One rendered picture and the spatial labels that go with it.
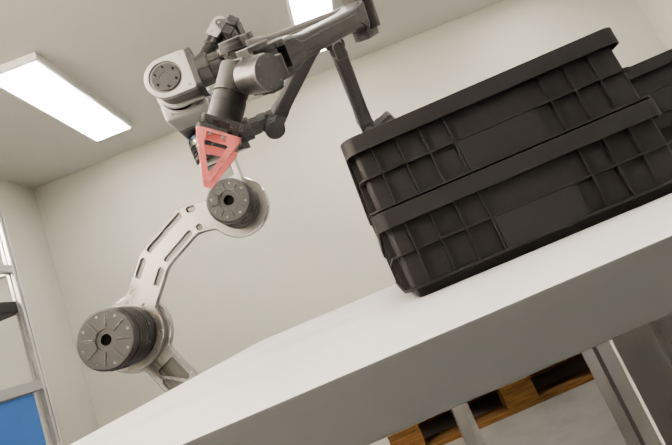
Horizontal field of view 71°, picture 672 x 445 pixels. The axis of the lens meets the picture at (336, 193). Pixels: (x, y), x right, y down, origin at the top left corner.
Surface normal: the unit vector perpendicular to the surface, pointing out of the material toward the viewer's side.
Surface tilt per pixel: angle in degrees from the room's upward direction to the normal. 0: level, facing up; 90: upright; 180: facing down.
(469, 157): 90
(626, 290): 90
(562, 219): 90
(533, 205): 90
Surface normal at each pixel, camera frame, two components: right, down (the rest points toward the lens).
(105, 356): -0.04, -0.20
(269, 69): 0.71, 0.04
